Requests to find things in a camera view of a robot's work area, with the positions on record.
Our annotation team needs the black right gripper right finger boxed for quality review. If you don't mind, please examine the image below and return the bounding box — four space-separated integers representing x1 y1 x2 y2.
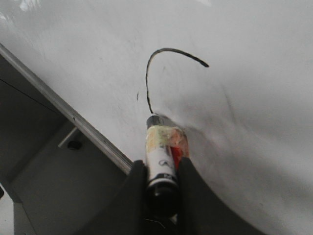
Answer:
178 157 263 235

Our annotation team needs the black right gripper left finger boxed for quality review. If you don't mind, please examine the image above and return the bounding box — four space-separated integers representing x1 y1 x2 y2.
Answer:
80 160 146 235

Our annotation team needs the white marker with black cap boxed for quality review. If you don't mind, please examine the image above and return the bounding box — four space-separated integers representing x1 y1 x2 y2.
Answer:
146 115 179 217

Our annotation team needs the red magnet taped on marker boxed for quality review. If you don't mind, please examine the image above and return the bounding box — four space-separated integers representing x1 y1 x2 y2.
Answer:
169 127 189 169

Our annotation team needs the grey whiteboard stand frame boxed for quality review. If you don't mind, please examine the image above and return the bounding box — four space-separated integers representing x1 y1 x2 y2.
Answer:
0 47 132 235

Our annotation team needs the white whiteboard with aluminium frame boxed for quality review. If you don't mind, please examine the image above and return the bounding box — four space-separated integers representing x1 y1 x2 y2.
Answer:
0 0 313 235

